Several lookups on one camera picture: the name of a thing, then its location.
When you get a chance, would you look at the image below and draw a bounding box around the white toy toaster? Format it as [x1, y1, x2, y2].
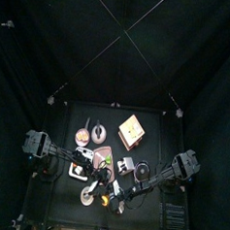
[115, 155, 136, 178]

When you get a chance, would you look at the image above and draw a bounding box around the white rectangular tray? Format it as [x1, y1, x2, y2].
[68, 161, 90, 182]

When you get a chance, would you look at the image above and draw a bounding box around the pink frying pan with eggs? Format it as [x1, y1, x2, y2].
[74, 115, 92, 148]

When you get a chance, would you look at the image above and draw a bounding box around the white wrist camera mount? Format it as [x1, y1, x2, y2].
[112, 181, 122, 196]
[74, 146, 95, 163]

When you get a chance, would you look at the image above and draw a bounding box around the pink cutting board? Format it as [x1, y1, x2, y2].
[90, 144, 118, 185]

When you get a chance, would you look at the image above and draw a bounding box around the round black toy pot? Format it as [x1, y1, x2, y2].
[133, 159, 151, 184]

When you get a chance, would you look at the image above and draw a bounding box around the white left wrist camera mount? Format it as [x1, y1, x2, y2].
[74, 146, 95, 163]

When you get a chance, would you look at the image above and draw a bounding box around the wooden toy box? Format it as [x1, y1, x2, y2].
[115, 113, 148, 153]

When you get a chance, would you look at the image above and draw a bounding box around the orange toy squash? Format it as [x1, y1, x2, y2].
[100, 195, 111, 208]

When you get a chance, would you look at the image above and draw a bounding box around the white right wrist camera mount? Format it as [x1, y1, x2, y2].
[112, 181, 122, 196]

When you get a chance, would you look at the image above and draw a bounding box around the green toy vegetable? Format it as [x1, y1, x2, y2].
[104, 154, 114, 165]

